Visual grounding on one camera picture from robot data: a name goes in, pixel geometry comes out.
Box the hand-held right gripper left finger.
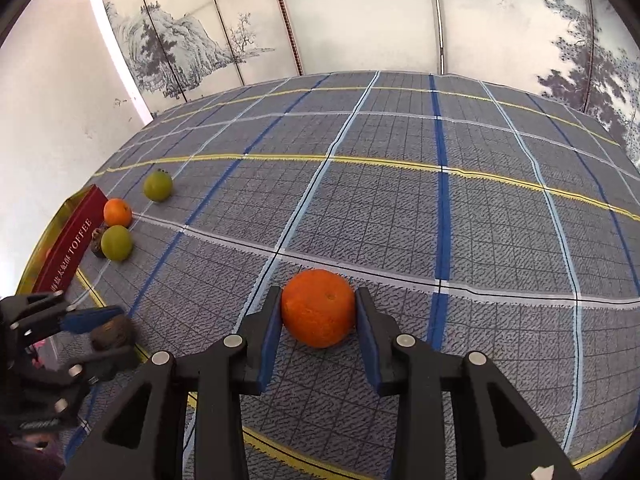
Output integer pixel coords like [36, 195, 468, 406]
[65, 286, 285, 480]

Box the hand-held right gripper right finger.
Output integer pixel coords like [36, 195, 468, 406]
[354, 287, 583, 480]

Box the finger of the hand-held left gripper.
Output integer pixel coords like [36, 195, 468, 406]
[0, 292, 125, 335]
[35, 345, 140, 386]

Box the large orange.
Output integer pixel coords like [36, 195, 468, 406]
[281, 269, 356, 349]

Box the red and gold tin box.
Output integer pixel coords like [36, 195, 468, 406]
[15, 185, 108, 306]

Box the green round fruit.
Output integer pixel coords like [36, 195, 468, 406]
[101, 225, 134, 262]
[144, 170, 174, 203]

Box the small orange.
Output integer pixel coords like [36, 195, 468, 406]
[103, 198, 133, 228]

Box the grey plaid tablecloth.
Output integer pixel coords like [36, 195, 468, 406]
[50, 71, 640, 480]

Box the landscape painting folding screen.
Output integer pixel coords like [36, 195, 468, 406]
[96, 0, 640, 153]

